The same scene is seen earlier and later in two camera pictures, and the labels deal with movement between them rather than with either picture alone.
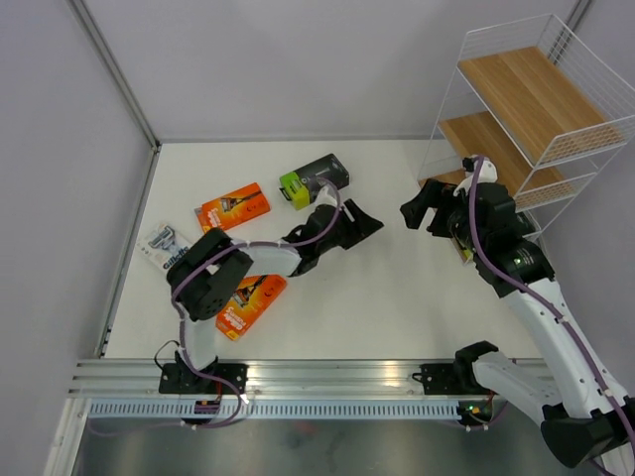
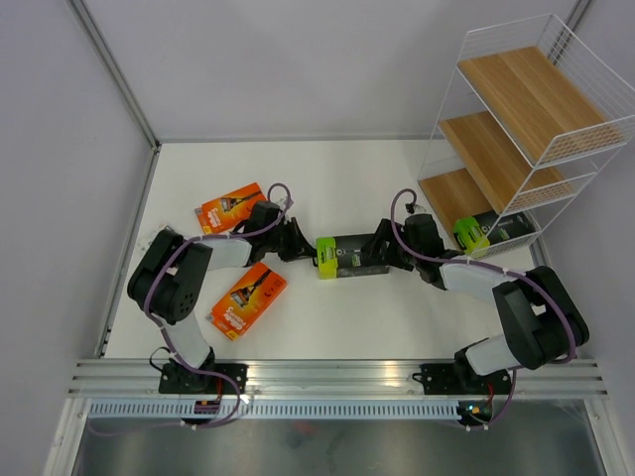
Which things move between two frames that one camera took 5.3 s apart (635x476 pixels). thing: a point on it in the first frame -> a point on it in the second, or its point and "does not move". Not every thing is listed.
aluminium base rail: x=271 y=379 does not move
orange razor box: x=233 y=208 does not move
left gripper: x=361 y=228 -> x=300 y=246
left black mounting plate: x=176 y=379 does not move
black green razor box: x=302 y=186 -> x=342 y=256
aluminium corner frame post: x=115 y=69 does not move
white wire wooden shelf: x=539 y=103 does not move
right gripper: x=439 y=194 -> x=383 y=232
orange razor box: x=251 y=299 does not move
